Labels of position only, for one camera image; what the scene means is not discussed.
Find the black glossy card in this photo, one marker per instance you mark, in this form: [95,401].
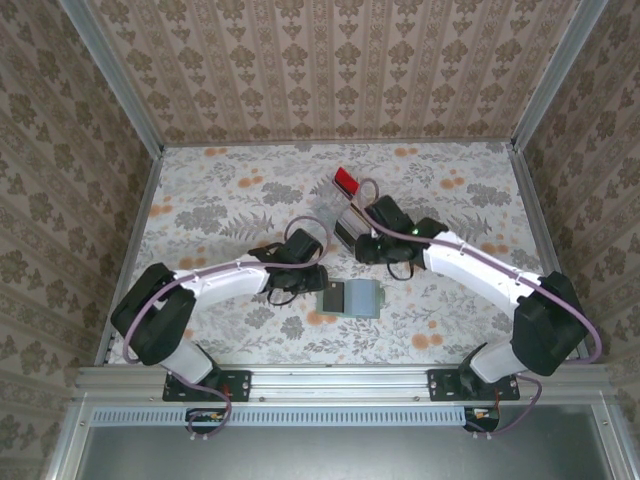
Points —
[333,297]

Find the aluminium mounting rail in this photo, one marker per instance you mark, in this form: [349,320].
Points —
[340,380]

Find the green card holder wallet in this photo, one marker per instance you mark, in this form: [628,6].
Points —
[365,300]

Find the clear acrylic card stand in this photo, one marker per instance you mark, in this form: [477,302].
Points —
[325,205]

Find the black connector box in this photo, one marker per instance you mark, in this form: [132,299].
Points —
[482,418]
[205,419]

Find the dark grey card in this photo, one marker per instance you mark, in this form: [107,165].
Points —
[344,232]

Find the grey metal panel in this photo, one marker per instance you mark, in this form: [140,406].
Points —
[340,455]

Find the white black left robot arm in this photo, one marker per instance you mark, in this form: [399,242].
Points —
[225,280]

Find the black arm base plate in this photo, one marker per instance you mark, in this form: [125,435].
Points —
[440,385]
[240,385]

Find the aluminium side rail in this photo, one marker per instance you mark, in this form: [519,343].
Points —
[531,200]
[141,210]

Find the red card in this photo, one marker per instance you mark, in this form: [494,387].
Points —
[346,178]

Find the light grey card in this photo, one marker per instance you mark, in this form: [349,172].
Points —
[351,220]

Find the beige card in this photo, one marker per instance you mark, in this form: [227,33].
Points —
[356,209]

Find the aluminium corner post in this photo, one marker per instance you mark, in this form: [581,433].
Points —
[113,75]
[560,70]

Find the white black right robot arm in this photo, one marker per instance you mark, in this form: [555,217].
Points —
[475,270]

